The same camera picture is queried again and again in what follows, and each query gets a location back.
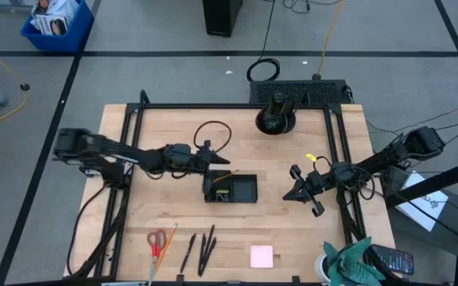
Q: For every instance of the pink sticky notes pad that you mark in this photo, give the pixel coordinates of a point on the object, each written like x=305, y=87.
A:
x=261, y=256

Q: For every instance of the black perforated equipment box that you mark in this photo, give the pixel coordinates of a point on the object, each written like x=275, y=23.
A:
x=320, y=92

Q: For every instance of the green plant in white pot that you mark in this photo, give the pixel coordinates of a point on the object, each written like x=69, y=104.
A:
x=348, y=266

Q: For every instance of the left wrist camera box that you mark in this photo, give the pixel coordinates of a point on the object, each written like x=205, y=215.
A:
x=206, y=146

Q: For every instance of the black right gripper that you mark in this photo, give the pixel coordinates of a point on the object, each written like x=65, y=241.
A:
x=320, y=182

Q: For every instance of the black computer tower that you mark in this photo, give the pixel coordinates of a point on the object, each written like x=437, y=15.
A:
x=221, y=18

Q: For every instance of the black pen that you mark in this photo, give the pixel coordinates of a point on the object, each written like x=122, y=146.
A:
x=188, y=253
x=208, y=246
x=211, y=250
x=202, y=254

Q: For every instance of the black binder clip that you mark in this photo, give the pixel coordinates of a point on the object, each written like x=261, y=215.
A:
x=218, y=197
x=225, y=197

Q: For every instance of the white paper sheet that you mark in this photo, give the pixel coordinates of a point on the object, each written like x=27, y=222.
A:
x=424, y=206

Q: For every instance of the black metal beam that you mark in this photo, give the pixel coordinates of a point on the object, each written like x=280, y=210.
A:
x=431, y=182

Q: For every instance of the orange pencil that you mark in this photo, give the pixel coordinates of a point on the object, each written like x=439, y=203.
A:
x=223, y=177
x=166, y=248

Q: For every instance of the black mesh desk organizer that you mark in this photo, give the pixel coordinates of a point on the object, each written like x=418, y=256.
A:
x=245, y=188

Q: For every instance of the blue plastic bin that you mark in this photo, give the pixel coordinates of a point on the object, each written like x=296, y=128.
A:
x=70, y=39

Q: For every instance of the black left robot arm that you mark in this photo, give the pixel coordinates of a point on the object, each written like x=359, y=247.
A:
x=105, y=149

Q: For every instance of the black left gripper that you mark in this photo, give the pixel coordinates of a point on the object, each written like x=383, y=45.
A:
x=185, y=159

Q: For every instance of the black smartphone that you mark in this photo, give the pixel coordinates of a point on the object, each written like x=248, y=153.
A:
x=394, y=260

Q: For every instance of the white printed packages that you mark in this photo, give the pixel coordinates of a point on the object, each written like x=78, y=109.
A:
x=52, y=22

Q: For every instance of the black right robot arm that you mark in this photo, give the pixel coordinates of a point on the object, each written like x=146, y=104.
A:
x=380, y=161

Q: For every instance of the dark side desk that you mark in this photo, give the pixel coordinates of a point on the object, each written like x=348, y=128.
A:
x=431, y=246

